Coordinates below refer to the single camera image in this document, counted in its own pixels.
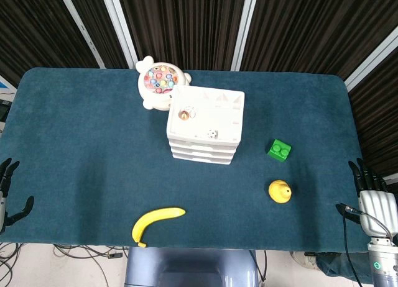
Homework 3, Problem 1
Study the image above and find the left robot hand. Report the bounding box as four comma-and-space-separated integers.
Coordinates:
0, 158, 35, 235

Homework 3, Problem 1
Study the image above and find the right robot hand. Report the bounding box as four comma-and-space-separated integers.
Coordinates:
335, 158, 398, 238

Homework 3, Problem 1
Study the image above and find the clear plastic drawer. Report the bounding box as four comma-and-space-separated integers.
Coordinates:
170, 148, 237, 158
169, 140, 239, 150

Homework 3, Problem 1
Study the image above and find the dark device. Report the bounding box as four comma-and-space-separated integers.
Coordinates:
0, 99, 12, 122

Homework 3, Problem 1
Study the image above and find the teal table cloth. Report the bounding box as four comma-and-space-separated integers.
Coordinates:
0, 66, 382, 253

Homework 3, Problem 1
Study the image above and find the blue white board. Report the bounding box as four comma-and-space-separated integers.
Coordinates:
0, 75, 17, 97

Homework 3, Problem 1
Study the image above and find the green building block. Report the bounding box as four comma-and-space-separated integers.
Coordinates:
266, 139, 292, 163

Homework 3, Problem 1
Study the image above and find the yellow toy banana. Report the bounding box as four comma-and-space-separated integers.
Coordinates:
131, 207, 187, 248

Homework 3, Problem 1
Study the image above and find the white fishing game toy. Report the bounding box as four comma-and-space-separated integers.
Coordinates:
135, 55, 192, 111

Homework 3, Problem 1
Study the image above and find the small gold bell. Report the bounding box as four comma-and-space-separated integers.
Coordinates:
178, 106, 197, 122

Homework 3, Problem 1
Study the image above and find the blue-grey robot torso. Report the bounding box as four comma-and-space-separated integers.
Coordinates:
124, 247, 259, 287

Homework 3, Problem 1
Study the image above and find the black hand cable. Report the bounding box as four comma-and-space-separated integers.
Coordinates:
339, 203, 393, 286

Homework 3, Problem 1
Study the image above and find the black floor cable tangle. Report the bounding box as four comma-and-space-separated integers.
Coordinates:
0, 242, 23, 287
52, 243, 129, 287

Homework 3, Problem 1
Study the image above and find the white aluminium frame post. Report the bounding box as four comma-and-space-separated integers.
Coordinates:
99, 0, 138, 70
57, 0, 106, 69
230, 0, 261, 72
343, 29, 398, 93

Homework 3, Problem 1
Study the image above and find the white drawer cabinet frame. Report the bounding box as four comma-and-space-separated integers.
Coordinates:
166, 84, 246, 166

